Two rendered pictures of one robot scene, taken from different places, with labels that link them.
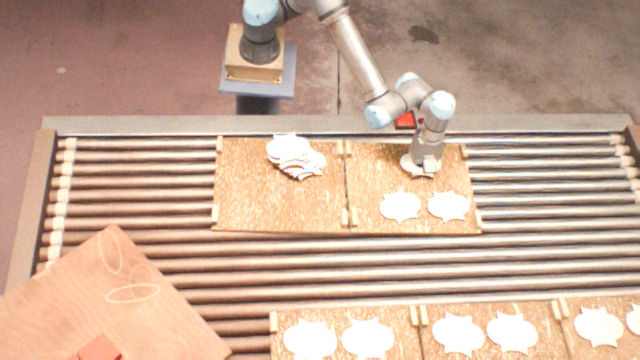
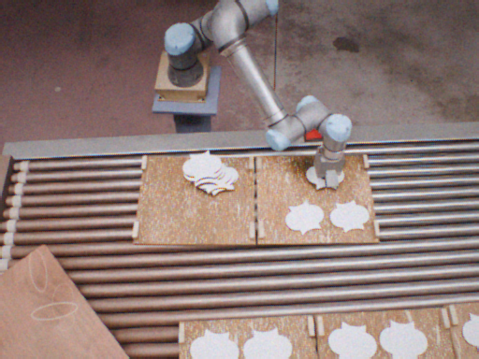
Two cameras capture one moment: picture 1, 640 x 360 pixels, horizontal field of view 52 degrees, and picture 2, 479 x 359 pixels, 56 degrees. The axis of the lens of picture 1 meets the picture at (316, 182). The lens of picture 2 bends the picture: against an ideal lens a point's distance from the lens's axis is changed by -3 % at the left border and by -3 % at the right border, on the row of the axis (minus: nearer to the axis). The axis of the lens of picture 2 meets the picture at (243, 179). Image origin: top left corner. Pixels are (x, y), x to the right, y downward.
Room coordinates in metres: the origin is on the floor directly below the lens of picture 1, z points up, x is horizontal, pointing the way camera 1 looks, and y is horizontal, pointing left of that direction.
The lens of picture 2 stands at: (0.45, -0.18, 2.38)
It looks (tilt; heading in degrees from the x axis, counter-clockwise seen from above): 59 degrees down; 10
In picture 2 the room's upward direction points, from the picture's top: straight up
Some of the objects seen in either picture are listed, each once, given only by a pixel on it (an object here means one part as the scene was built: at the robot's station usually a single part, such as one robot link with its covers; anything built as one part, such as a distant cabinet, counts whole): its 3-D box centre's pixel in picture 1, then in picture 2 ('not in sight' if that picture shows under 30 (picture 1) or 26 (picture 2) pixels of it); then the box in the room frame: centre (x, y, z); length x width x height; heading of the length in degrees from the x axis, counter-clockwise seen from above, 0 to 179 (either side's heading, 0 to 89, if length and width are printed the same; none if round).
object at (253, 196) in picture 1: (279, 184); (196, 198); (1.20, 0.11, 0.93); 0.41 x 0.35 x 0.02; 100
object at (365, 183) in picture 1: (409, 187); (314, 197); (1.27, -0.30, 0.93); 0.41 x 0.35 x 0.02; 100
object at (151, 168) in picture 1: (360, 166); (271, 178); (1.35, -0.14, 0.90); 1.95 x 0.05 x 0.05; 103
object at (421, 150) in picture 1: (428, 150); (329, 165); (1.33, -0.33, 1.05); 0.12 x 0.09 x 0.16; 17
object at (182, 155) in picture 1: (358, 154); (270, 166); (1.39, -0.13, 0.90); 1.95 x 0.05 x 0.05; 103
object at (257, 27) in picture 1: (261, 14); (181, 44); (1.75, 0.28, 1.12); 0.13 x 0.12 x 0.14; 137
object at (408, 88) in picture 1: (411, 93); (311, 116); (1.41, -0.24, 1.20); 0.11 x 0.11 x 0.08; 47
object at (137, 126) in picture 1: (353, 129); (268, 142); (1.51, -0.10, 0.89); 2.08 x 0.08 x 0.06; 103
